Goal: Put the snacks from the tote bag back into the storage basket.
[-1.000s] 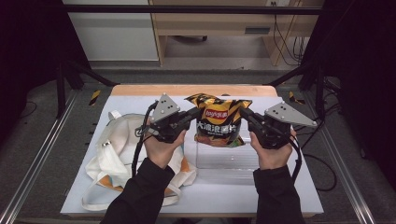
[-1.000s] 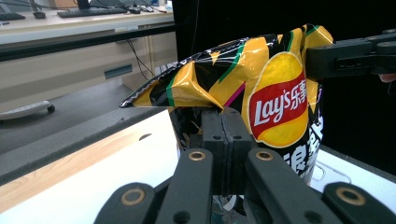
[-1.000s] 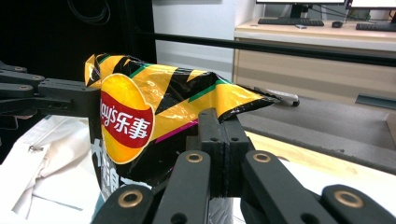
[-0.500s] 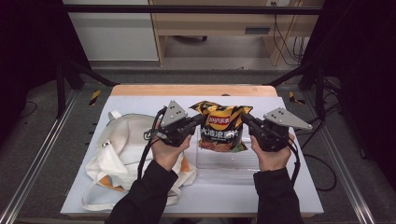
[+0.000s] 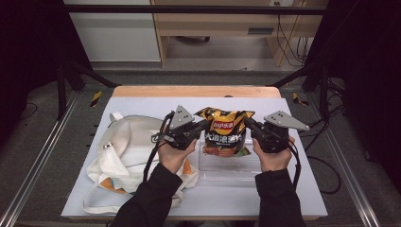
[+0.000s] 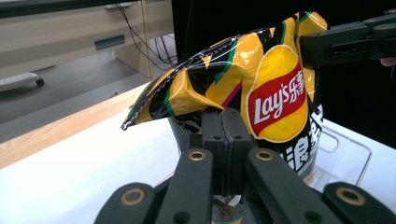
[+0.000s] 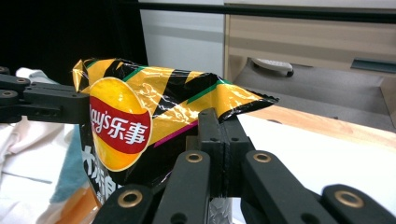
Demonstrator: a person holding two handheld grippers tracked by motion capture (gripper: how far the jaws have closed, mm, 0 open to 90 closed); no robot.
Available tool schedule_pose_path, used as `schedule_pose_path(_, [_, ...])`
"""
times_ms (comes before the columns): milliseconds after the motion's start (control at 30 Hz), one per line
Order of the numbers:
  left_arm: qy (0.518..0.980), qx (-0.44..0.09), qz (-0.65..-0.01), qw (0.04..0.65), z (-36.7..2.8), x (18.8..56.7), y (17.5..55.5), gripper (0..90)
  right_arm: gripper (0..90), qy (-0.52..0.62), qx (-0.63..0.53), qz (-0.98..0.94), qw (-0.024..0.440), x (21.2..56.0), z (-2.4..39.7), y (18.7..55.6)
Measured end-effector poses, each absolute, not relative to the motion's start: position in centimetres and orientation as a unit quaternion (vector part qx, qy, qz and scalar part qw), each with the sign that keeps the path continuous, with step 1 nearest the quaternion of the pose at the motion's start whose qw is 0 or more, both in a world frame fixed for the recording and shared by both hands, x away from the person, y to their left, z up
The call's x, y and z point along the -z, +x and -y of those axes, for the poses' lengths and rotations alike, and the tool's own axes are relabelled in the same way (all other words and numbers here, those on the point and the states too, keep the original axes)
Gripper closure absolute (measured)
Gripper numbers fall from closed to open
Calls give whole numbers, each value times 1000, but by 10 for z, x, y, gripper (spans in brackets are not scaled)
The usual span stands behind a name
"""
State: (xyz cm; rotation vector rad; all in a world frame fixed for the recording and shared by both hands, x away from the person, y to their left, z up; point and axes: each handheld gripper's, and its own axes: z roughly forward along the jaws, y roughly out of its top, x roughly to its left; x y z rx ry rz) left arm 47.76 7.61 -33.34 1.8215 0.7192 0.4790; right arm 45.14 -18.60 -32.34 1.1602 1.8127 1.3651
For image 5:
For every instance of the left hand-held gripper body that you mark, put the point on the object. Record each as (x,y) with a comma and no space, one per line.
(179,134)

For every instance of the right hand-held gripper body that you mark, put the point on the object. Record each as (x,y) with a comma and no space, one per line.
(272,137)

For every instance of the yellow black chips bag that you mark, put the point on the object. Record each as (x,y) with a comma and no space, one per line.
(225,138)

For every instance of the clear plastic tray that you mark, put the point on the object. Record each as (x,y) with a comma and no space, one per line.
(230,165)

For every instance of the cream tote bag coloured blobs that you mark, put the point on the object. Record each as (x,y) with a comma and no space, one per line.
(132,148)

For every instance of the person's right hand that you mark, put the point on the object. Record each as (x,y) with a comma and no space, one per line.
(272,160)

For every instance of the person's left hand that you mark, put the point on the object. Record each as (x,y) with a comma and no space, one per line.
(173,157)

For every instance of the wooden table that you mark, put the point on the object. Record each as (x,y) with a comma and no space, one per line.
(195,91)

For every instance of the yellow black tape strip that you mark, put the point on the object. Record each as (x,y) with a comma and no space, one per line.
(96,98)
(298,99)

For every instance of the white table board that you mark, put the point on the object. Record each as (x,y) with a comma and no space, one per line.
(283,195)

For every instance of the light wooden desk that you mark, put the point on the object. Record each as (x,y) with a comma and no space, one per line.
(217,23)

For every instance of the white cabinet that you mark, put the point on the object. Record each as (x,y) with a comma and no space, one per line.
(115,34)

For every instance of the black curtain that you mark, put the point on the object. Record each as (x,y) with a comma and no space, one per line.
(31,41)
(369,63)

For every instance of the black frame stand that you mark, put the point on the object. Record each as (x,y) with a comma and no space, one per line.
(61,91)
(323,91)

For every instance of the aluminium rail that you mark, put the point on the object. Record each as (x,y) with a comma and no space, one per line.
(41,148)
(345,164)

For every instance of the black horizontal frame bar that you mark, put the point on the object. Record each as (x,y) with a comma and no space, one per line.
(195,9)

